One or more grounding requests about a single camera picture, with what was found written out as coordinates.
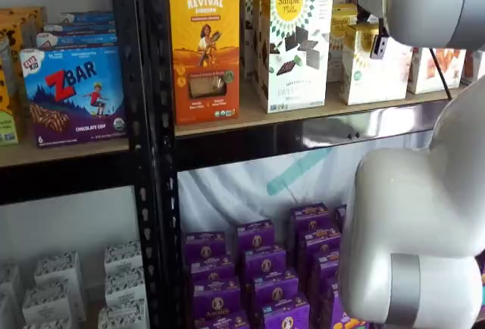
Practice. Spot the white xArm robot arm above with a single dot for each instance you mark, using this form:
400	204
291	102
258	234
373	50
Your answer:
417	211

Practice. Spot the orange white crackers box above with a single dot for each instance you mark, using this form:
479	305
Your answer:
435	75
475	65

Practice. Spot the tall white Simple Mills cookie box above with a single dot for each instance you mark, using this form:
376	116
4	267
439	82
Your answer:
246	10
299	60
257	22

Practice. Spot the wooden shelf board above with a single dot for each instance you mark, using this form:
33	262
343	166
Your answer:
257	114
57	152

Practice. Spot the purple Annie's box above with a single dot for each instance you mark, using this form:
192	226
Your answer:
326	268
216	298
329	298
204	247
223	323
286	315
274	289
340	215
320	243
265	264
346	323
310	219
255	236
212	270

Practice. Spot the orange Revival cracker box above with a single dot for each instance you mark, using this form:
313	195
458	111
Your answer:
204	60

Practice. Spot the blue purple Zbar box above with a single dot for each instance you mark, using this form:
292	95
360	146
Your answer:
81	28
89	17
76	39
76	98

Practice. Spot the white black-patterned small box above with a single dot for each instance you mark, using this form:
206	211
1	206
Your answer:
123	257
123	317
9	281
58	270
125	287
47	304
47	325

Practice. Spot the yellow brown-spotted snack box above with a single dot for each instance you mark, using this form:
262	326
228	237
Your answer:
9	41
22	14

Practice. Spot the yellow green snack box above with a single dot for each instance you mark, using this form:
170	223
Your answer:
7	116

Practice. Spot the white plastic backdrop sheet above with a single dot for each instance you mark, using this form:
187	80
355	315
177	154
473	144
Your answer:
235	188

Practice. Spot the black metal shelf frame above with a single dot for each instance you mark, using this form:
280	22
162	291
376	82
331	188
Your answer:
125	60
159	116

